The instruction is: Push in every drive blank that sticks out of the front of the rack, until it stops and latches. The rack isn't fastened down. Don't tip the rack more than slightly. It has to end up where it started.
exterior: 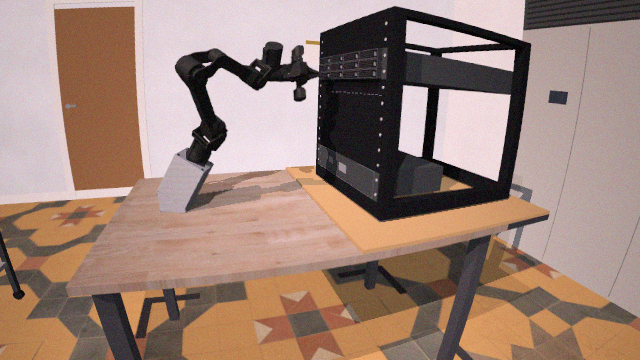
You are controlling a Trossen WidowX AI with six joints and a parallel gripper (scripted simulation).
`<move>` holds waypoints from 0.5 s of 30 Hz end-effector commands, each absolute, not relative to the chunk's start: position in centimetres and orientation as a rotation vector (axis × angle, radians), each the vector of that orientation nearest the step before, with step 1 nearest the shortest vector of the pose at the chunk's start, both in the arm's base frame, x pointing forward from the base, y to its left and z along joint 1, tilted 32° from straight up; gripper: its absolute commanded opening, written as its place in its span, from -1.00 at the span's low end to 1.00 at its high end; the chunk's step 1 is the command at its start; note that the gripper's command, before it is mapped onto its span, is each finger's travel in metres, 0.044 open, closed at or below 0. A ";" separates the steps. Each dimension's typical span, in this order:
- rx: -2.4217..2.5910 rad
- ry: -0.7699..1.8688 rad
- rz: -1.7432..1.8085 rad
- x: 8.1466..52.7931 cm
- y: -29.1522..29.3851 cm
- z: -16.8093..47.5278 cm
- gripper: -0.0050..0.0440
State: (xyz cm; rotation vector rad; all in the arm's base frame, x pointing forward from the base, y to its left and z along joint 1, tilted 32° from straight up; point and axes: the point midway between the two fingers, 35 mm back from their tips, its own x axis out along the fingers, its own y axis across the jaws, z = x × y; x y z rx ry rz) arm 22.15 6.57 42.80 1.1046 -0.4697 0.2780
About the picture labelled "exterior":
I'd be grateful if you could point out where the tan flat board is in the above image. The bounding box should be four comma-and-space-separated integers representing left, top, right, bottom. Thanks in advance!
286, 166, 550, 254

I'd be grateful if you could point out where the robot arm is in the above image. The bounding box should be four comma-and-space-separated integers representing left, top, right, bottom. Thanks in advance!
175, 41, 308, 167

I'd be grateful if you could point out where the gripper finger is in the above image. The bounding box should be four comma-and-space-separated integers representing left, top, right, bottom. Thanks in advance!
302, 74, 322, 86
307, 66, 322, 74

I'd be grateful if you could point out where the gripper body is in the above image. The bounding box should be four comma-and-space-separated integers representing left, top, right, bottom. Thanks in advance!
278, 45, 306, 102

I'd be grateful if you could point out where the black metal rack frame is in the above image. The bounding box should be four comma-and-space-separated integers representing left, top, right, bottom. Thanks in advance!
316, 6, 531, 222

